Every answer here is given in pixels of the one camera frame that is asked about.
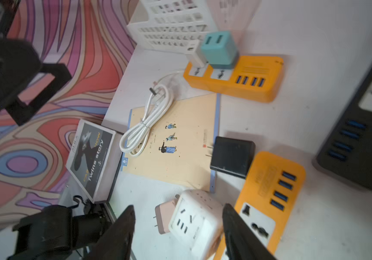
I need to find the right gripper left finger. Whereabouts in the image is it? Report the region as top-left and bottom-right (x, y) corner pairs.
(83, 205), (136, 260)

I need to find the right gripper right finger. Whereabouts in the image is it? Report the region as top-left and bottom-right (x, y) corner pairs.
(222, 204), (276, 260)

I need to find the white cube socket adapter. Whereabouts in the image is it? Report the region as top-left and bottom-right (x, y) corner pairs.
(169, 190), (224, 260)

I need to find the pink small plug adapter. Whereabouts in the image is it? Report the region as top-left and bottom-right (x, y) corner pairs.
(155, 195), (180, 235)

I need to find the black charger plug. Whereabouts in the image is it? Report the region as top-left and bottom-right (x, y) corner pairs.
(204, 136), (256, 182)

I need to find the black power strip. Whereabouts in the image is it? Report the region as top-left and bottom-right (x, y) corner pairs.
(312, 66), (372, 191)

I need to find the yellow power strip with adapters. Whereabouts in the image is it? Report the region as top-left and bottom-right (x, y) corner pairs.
(183, 56), (284, 103)

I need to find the teal plug adapter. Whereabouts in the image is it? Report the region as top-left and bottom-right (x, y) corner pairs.
(200, 31), (240, 69)

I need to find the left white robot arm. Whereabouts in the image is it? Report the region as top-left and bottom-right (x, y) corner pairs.
(0, 38), (72, 126)

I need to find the white plug adapter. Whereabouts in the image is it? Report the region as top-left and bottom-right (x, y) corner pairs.
(185, 40), (208, 68)

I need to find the black white magazine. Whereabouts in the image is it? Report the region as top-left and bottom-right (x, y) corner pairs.
(66, 119), (122, 203)

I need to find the white plastic file organizer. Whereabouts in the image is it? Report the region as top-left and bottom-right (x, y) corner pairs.
(127, 0), (260, 54)

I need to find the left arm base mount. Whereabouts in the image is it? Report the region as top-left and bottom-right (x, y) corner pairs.
(8, 195), (111, 260)

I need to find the white cable left strip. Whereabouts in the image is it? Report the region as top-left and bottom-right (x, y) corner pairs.
(119, 71), (187, 158)

